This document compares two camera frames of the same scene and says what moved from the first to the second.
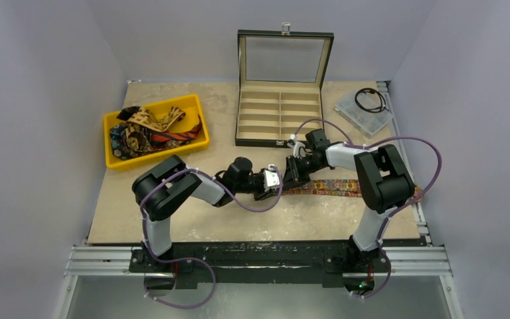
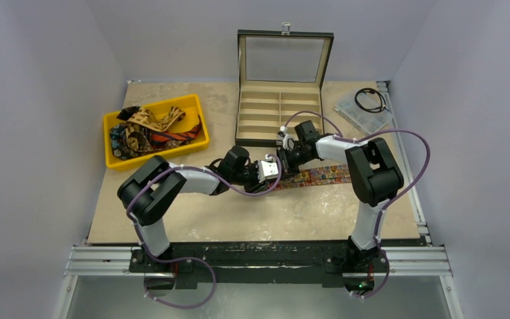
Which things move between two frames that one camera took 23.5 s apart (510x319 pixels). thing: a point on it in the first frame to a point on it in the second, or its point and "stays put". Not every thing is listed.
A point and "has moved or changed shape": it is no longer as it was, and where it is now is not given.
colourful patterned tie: [340, 187] has moved or changed shape
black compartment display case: [279, 74] stays put
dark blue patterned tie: [129, 141] stays put
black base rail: [259, 261] stays put
